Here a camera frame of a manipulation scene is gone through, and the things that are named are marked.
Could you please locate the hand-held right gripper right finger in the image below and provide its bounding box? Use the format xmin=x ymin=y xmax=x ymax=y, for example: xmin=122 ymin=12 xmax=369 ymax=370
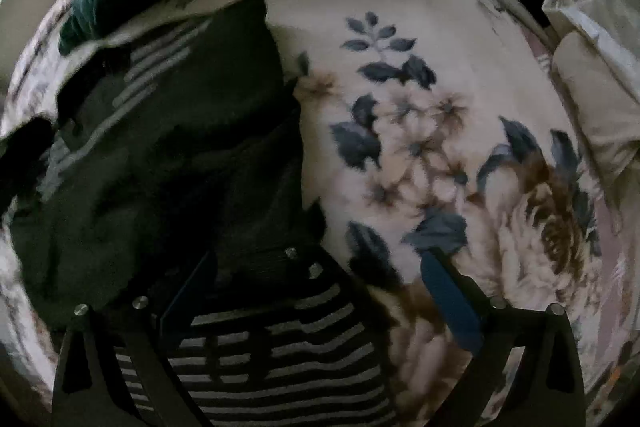
xmin=421 ymin=247 xmax=587 ymax=427

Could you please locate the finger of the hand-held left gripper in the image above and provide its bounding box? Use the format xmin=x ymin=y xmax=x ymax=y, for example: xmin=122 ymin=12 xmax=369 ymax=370
xmin=220 ymin=244 xmax=347 ymax=294

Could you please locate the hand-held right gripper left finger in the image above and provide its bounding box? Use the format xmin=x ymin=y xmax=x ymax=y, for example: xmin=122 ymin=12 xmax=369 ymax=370
xmin=50 ymin=251 xmax=219 ymax=427

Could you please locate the dark grey-striped garment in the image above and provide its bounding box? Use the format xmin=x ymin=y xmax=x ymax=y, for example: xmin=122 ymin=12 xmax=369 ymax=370
xmin=9 ymin=0 xmax=401 ymax=427

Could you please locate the white satin cloth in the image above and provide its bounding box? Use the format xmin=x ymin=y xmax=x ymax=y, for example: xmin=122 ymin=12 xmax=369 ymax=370
xmin=542 ymin=0 xmax=640 ymax=220

